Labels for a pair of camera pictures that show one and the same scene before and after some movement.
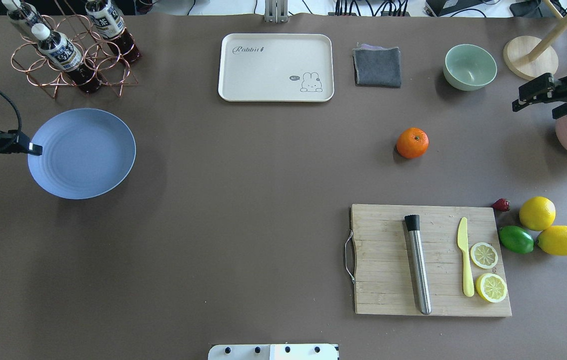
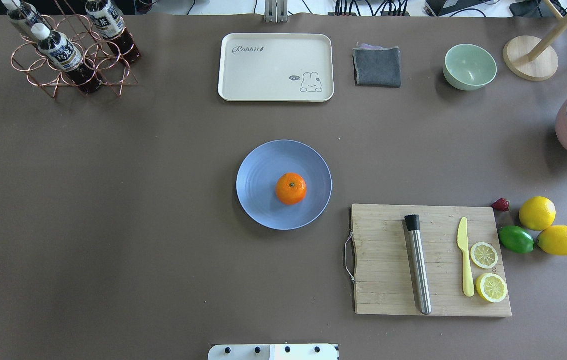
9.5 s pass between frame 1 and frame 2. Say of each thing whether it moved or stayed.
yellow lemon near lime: stayed
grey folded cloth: stayed
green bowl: stayed
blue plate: moved
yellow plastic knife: stayed
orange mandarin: moved
